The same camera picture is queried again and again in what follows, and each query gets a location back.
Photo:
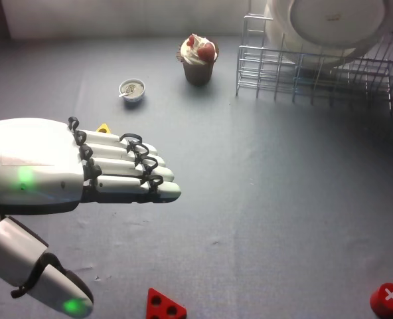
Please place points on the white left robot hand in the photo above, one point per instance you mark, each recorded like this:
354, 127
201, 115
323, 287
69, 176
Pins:
34, 159

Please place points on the white plate with floral print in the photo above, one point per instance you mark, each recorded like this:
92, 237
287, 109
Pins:
319, 57

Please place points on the yellow triangle block with holes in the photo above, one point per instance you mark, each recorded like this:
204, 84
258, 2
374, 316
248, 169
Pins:
103, 129

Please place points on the small white spoon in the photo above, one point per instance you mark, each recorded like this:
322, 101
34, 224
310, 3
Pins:
125, 95

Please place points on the small white bowl green filling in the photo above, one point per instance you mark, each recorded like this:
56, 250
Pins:
135, 99

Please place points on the white backdrop sheet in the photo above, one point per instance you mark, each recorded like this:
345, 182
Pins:
117, 16

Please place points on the toy cupcake with strawberries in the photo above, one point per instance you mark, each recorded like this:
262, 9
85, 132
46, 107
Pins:
198, 71

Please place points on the red triangle block with holes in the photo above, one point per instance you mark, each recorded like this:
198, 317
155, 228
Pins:
163, 307

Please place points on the grey table cloth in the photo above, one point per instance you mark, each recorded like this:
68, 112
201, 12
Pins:
249, 199

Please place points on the red cylinder block white cross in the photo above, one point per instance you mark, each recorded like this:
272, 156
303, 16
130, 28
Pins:
384, 300

